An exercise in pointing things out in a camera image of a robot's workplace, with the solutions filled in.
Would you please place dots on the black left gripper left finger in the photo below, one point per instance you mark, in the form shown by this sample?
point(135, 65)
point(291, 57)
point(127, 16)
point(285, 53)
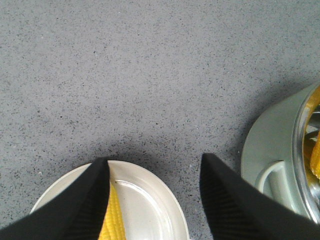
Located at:
point(77, 213)

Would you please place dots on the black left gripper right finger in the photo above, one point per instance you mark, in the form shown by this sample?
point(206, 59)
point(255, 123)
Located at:
point(235, 210)

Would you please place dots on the green electric cooking pot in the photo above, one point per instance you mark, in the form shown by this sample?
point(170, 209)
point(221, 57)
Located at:
point(273, 155)

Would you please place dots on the yellow corn cob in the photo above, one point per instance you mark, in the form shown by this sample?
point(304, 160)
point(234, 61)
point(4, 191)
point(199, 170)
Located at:
point(113, 224)
point(315, 157)
point(314, 100)

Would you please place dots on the white round plate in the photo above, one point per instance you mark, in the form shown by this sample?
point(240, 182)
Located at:
point(149, 209)

